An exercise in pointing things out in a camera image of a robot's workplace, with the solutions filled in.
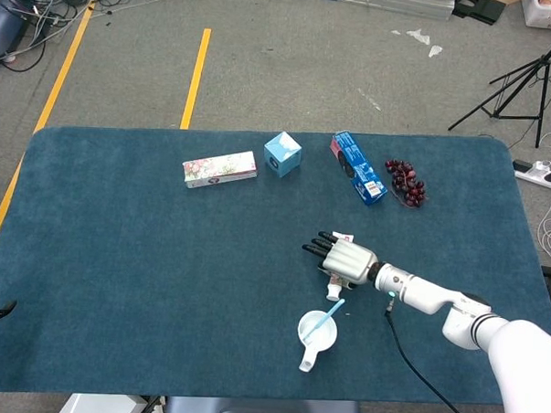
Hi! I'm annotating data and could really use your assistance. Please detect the white plastic basket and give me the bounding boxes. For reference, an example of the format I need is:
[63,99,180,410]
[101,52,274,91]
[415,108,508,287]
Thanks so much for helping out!
[519,0,551,31]

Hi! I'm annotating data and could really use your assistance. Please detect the dark blue machine base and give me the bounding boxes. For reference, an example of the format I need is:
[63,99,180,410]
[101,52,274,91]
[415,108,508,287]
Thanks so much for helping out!
[0,0,40,64]

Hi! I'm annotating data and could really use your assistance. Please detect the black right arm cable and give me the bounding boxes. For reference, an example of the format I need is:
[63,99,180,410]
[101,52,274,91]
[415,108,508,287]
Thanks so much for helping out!
[379,298,487,413]

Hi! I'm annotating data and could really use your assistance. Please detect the red grape bunch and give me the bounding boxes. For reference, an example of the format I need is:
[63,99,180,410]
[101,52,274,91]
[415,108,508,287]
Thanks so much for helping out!
[383,158,430,210]

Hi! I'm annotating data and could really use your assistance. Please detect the light blue cup with handle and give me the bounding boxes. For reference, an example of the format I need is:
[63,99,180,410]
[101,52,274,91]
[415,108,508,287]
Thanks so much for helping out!
[295,309,341,374]

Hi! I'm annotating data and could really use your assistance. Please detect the floral toothpaste tube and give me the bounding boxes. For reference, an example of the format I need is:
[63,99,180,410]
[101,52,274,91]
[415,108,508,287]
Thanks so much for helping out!
[324,229,355,303]

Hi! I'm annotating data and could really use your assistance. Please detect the black tripod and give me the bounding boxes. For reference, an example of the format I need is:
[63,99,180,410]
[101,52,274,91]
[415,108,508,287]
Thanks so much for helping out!
[447,16,551,150]

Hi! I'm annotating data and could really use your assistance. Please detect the blue rectangular package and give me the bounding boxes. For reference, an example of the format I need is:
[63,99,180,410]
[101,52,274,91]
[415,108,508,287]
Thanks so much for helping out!
[327,130,391,208]

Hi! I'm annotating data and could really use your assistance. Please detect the light blue toothbrush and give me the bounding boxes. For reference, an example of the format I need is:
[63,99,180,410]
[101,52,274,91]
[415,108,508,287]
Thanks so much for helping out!
[304,297,346,345]

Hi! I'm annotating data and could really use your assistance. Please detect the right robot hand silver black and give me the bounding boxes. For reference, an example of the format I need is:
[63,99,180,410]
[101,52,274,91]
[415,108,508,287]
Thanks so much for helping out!
[300,229,379,291]

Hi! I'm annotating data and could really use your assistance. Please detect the black flat plate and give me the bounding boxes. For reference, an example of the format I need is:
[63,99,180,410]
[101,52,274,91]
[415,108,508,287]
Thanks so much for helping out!
[450,0,506,26]

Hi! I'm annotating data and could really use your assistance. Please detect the white power strip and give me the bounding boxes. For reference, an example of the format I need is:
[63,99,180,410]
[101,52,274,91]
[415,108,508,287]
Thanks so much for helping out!
[512,157,551,190]

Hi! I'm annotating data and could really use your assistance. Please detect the white base panel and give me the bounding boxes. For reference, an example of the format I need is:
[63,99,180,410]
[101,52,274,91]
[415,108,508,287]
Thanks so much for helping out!
[57,391,145,413]

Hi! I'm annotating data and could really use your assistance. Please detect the silver aluminium rail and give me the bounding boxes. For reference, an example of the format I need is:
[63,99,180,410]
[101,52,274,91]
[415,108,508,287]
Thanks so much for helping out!
[286,0,458,21]

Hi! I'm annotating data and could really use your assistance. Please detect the blue table mat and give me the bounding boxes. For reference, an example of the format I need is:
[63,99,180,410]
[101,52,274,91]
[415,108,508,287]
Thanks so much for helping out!
[0,115,551,413]

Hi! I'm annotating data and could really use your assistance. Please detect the floral rectangular box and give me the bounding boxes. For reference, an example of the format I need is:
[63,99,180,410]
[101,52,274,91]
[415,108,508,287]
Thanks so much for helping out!
[180,148,260,193]

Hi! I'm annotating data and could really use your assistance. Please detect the light blue cube box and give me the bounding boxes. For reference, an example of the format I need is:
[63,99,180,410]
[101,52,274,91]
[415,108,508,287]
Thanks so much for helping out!
[262,130,303,179]

